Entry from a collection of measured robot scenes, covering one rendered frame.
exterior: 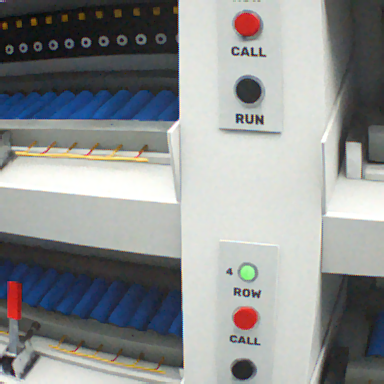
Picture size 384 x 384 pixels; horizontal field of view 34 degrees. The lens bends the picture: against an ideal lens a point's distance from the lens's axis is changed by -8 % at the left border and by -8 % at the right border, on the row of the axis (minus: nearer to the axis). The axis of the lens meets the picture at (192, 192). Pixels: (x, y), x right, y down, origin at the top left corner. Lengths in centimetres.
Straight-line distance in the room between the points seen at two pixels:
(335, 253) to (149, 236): 13
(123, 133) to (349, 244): 19
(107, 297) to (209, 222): 23
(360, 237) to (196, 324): 13
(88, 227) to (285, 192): 15
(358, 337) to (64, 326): 27
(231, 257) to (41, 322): 25
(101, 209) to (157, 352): 16
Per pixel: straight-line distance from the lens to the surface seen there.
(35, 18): 68
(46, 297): 66
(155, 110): 54
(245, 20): 40
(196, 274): 45
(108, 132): 50
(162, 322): 60
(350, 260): 43
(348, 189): 44
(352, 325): 61
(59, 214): 49
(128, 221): 46
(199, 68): 42
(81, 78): 64
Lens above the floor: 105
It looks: 14 degrees down
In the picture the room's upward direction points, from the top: 1 degrees counter-clockwise
